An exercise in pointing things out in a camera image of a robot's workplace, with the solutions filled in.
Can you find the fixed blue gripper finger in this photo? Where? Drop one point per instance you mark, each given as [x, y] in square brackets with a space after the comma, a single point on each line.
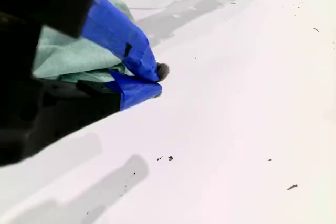
[139, 93]

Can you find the pale green T-shirt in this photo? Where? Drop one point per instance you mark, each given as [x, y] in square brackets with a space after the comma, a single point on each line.
[65, 58]

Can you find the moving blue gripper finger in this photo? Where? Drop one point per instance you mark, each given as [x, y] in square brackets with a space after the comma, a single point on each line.
[118, 32]

